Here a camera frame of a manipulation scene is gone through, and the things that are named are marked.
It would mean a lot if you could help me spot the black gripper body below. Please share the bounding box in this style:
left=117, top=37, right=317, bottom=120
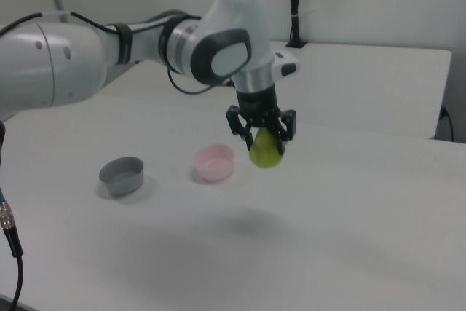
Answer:
left=235, top=84, right=283, bottom=131

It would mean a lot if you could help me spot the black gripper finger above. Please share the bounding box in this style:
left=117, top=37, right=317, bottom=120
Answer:
left=225, top=105, right=255, bottom=151
left=272, top=108, right=297, bottom=156

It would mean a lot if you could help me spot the green pear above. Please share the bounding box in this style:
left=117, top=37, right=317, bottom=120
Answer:
left=248, top=127, right=284, bottom=170

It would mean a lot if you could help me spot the pink plastic bowl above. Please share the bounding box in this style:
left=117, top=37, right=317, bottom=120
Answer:
left=192, top=143, right=236, bottom=181

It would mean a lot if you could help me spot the grey plastic bowl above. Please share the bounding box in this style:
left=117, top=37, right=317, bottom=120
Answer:
left=98, top=156, right=146, bottom=197

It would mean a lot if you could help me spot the black pole with clamp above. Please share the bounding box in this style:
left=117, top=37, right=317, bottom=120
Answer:
left=285, top=0, right=307, bottom=50

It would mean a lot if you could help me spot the thin black wall cable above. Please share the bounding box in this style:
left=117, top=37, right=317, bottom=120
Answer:
left=439, top=105, right=457, bottom=143

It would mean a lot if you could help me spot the black cable with metal connector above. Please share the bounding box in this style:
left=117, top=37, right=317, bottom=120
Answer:
left=0, top=186, right=25, bottom=307

